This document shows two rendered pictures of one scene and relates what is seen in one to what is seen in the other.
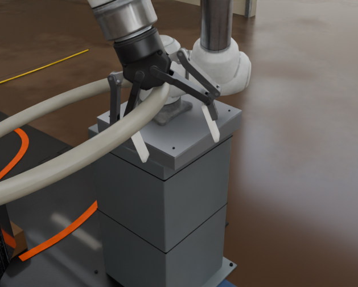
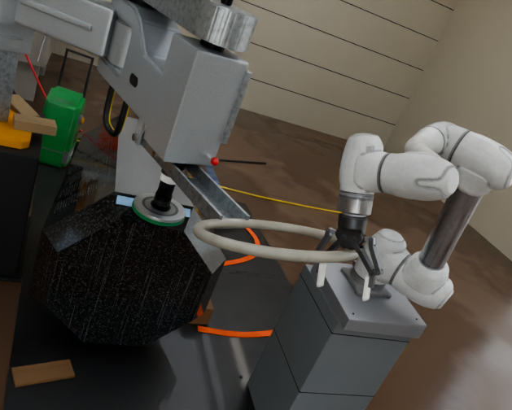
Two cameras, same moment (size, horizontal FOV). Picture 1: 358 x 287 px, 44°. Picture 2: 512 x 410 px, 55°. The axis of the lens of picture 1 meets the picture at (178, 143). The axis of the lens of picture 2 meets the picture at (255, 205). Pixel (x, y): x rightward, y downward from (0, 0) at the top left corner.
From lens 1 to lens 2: 60 cm
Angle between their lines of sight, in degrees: 23
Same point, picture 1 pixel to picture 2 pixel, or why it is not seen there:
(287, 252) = not seen: outside the picture
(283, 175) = not seen: outside the picture
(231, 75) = (430, 290)
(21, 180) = (252, 246)
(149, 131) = (344, 293)
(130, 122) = (320, 255)
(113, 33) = (342, 207)
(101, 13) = (342, 195)
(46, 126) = not seen: hidden behind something
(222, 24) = (440, 250)
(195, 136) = (375, 317)
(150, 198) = (314, 341)
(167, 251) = (301, 391)
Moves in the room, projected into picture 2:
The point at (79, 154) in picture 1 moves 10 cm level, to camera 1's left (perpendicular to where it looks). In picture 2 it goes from (286, 252) to (254, 231)
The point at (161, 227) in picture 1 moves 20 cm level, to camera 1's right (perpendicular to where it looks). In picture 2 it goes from (308, 368) to (349, 399)
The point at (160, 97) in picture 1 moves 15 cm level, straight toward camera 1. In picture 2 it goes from (346, 255) to (325, 272)
